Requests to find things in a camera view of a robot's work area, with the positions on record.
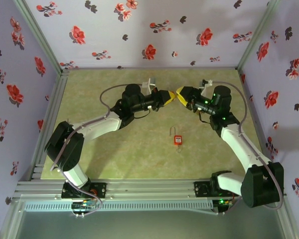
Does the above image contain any grey metal panel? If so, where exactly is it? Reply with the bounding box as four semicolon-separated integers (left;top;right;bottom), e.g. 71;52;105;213
14;210;286;239

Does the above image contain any aluminium front post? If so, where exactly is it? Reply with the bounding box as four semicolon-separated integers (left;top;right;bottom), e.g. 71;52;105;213
274;198;299;239
0;199;25;239

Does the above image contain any thin black wire loop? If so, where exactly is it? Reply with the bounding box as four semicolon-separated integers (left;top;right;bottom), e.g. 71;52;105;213
133;109;151;120
198;111;212;124

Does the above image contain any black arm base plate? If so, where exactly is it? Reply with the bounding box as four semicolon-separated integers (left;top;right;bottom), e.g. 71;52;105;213
193;181;239;198
61;182;107;199

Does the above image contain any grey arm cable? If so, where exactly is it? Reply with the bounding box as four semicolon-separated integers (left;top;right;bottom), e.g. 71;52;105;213
210;81;285;216
49;83;147;217

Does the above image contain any circuit board with connectors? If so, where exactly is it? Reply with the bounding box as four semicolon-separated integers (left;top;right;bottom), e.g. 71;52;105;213
218;198;234;207
71;199;97;219

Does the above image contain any aluminium front rail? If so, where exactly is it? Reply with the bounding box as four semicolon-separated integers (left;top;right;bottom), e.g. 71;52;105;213
12;178;287;200

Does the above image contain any slotted grey cable duct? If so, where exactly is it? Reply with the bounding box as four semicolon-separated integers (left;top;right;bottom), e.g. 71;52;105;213
23;200;214;212

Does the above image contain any grey right arm cable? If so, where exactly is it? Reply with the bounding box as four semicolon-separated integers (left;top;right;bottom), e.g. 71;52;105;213
210;81;285;216

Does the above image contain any grey left arm cable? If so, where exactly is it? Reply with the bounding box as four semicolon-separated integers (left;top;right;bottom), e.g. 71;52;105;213
49;83;147;217

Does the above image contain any aluminium corner post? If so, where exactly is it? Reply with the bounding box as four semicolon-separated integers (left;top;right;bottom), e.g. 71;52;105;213
235;0;282;72
13;0;69;75

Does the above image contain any aluminium side rail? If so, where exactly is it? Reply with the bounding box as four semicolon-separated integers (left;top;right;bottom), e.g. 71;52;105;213
239;69;282;179
29;69;70;181

